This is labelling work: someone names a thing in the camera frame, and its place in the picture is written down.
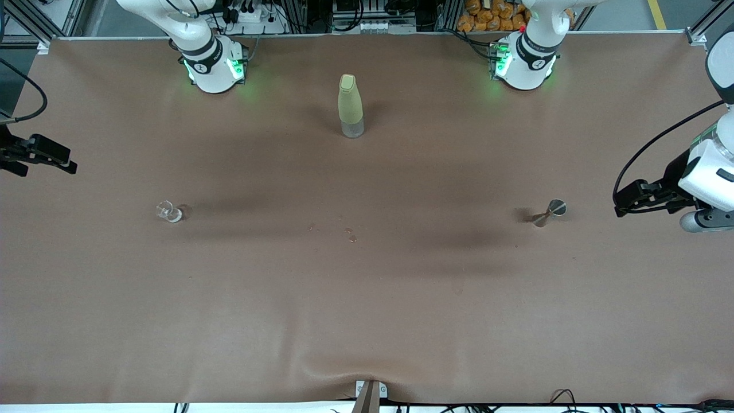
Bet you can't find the steel double jigger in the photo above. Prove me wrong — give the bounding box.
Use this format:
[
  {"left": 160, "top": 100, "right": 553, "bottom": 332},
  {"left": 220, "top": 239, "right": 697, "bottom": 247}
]
[{"left": 531, "top": 198, "right": 568, "bottom": 228}]

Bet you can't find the clear glass measuring cup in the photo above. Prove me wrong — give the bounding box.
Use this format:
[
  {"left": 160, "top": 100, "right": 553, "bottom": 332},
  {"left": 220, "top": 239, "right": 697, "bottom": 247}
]
[{"left": 155, "top": 200, "right": 184, "bottom": 224}]

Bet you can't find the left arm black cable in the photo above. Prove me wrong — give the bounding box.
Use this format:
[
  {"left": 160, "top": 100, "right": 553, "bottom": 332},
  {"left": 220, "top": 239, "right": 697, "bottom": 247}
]
[{"left": 612, "top": 100, "right": 726, "bottom": 214}]

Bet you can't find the long white socket strip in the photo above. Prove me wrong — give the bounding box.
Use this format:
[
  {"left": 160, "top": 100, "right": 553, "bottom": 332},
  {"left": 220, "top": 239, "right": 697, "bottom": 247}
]
[{"left": 356, "top": 20, "right": 417, "bottom": 33}]

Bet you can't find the dark aluminium frame post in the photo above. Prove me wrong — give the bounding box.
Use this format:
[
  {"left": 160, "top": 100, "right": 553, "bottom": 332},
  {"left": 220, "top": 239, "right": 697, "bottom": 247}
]
[
  {"left": 287, "top": 0, "right": 315, "bottom": 33},
  {"left": 436, "top": 0, "right": 463, "bottom": 32}
]

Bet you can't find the green bottle with clear base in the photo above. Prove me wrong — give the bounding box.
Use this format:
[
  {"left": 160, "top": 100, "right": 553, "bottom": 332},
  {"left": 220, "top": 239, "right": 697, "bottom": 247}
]
[{"left": 337, "top": 73, "right": 365, "bottom": 139}]

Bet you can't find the aluminium frame corner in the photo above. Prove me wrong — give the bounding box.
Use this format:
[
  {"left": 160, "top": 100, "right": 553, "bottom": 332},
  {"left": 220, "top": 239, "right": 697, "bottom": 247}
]
[
  {"left": 685, "top": 0, "right": 734, "bottom": 48},
  {"left": 0, "top": 0, "right": 87, "bottom": 55}
]

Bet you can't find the brown table mat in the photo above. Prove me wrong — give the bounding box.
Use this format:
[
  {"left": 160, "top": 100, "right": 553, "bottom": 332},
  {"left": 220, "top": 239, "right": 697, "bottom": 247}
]
[{"left": 0, "top": 32, "right": 734, "bottom": 405}]

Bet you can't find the pile of orange items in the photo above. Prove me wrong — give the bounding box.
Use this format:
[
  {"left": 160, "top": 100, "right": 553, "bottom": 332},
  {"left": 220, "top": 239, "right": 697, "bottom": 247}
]
[{"left": 457, "top": 0, "right": 574, "bottom": 33}]

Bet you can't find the white power strip with plugs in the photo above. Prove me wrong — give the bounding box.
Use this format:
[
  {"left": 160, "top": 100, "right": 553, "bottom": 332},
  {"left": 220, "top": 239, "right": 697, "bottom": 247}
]
[{"left": 221, "top": 0, "right": 287, "bottom": 35}]

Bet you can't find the metal table edge bracket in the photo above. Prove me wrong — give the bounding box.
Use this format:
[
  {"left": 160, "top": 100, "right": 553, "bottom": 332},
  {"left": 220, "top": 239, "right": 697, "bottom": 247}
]
[{"left": 354, "top": 380, "right": 389, "bottom": 413}]

